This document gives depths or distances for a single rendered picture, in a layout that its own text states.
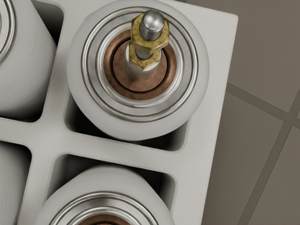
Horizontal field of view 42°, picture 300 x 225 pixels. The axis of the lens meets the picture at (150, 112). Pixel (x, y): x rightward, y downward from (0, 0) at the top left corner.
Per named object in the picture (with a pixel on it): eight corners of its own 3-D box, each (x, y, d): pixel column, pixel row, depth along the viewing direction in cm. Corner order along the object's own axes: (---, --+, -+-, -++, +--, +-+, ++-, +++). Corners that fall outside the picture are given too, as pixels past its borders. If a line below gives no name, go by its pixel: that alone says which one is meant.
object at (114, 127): (69, 114, 43) (35, 90, 25) (114, 39, 44) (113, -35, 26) (145, 157, 43) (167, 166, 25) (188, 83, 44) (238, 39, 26)
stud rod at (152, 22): (130, 62, 24) (137, 24, 16) (138, 48, 24) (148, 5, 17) (144, 70, 24) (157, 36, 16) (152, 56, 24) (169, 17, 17)
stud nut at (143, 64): (120, 57, 22) (121, 54, 21) (135, 32, 22) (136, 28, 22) (150, 75, 22) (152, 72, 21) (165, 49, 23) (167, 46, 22)
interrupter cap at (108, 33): (59, 85, 25) (57, 84, 24) (118, -12, 26) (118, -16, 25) (161, 144, 25) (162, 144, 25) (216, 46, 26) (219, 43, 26)
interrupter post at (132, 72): (114, 71, 25) (114, 60, 22) (133, 40, 26) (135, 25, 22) (146, 90, 26) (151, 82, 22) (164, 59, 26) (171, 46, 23)
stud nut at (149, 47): (122, 39, 18) (122, 34, 18) (139, 9, 19) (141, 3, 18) (158, 60, 19) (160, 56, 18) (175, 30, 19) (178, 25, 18)
